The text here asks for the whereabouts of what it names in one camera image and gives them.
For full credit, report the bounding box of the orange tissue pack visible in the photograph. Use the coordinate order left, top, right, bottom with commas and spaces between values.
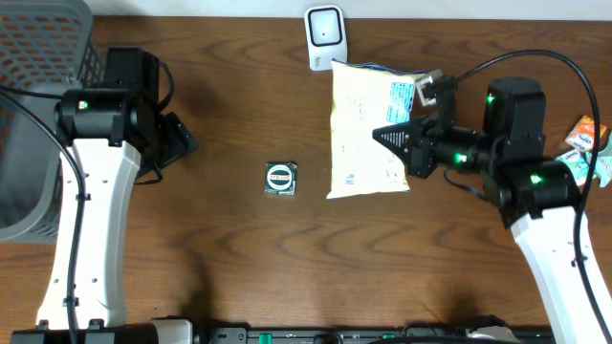
565, 116, 595, 152

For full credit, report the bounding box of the green Zam-Buk box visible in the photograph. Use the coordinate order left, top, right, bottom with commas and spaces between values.
264, 162, 297, 196

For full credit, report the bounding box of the teal wet wipes pack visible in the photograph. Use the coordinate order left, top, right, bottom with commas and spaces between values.
595, 136, 612, 188

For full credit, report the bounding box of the green tissue pack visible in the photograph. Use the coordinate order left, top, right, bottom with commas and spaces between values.
556, 149, 589, 186

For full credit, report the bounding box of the dark grey plastic basket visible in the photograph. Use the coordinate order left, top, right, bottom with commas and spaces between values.
1, 0, 104, 244

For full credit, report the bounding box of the yellow snack bag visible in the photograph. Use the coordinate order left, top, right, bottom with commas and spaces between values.
327, 61, 425, 199

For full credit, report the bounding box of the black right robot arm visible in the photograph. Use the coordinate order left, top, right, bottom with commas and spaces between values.
372, 75, 611, 343

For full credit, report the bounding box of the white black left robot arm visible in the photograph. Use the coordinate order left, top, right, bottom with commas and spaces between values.
11, 83, 197, 343

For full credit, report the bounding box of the white barcode scanner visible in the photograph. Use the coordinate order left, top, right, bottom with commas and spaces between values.
303, 5, 348, 72

